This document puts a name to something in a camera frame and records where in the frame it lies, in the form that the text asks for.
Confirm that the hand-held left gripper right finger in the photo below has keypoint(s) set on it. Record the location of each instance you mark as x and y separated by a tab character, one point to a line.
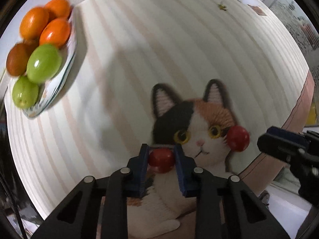
181	173

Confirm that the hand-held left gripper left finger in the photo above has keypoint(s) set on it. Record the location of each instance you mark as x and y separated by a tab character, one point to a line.
142	170

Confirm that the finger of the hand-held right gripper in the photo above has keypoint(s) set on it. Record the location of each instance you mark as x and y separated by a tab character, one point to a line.
279	145
286	132

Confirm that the red cherry tomato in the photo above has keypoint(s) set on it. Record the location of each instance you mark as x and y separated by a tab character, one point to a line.
161	160
238	138

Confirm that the oval patterned ceramic plate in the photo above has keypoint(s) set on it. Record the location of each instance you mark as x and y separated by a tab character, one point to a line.
62	79

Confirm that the green apple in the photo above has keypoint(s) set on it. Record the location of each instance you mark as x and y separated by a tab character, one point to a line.
25	92
43	63

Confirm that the small orange tangerine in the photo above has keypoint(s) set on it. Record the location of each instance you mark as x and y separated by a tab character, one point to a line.
59	7
54	32

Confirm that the reddish brown round fruit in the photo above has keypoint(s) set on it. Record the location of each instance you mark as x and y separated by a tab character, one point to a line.
17	59

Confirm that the large orange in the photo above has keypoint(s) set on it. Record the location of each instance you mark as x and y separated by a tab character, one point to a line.
33	22

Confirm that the yellow object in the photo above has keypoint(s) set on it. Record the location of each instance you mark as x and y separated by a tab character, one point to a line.
312	114

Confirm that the striped cat print tablecloth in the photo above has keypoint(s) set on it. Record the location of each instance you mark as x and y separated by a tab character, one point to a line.
154	54

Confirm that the small brown card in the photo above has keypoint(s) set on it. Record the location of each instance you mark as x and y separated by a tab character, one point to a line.
258	10

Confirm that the small dried fruit stem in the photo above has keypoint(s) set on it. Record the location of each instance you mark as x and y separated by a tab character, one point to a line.
222	6

